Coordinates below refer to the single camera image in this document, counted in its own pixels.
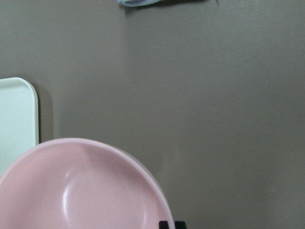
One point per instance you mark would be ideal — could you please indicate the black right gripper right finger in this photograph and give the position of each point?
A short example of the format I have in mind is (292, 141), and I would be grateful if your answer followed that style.
(180, 225)

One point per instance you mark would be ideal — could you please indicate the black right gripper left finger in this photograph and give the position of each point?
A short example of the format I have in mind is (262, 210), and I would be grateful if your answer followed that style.
(163, 225)

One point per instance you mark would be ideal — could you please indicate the small pink bowl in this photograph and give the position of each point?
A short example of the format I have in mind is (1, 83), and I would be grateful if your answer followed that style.
(75, 183)

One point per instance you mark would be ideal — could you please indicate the cream rabbit tray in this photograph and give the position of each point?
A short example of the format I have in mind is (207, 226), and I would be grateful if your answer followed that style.
(19, 120)

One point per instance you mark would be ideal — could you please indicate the folded grey cloth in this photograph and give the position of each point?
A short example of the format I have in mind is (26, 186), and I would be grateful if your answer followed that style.
(137, 3)

